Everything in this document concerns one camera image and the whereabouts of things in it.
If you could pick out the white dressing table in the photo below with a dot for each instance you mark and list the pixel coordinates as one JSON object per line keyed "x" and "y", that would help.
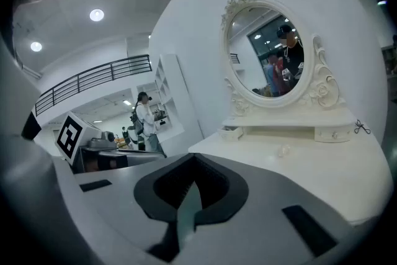
{"x": 310, "y": 173}

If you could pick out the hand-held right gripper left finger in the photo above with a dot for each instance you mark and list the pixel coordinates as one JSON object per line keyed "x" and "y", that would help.
{"x": 118, "y": 204}

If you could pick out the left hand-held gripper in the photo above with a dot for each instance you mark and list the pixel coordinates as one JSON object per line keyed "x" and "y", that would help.
{"x": 90, "y": 133}

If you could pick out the white shelf unit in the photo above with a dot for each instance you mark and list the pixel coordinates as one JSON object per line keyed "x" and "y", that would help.
{"x": 173, "y": 96}

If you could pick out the small white drawer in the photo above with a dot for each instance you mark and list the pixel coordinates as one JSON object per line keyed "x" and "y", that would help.
{"x": 328, "y": 135}
{"x": 231, "y": 134}

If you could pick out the round ceiling light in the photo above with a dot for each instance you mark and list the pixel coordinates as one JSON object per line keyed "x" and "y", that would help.
{"x": 96, "y": 15}
{"x": 36, "y": 46}

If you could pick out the black metal railing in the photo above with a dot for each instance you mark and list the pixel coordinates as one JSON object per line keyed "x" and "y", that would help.
{"x": 93, "y": 74}

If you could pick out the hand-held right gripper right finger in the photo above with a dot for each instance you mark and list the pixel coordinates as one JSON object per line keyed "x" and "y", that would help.
{"x": 266, "y": 195}

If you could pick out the oval white carved mirror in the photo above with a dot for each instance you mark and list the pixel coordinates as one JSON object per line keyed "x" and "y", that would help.
{"x": 322, "y": 90}

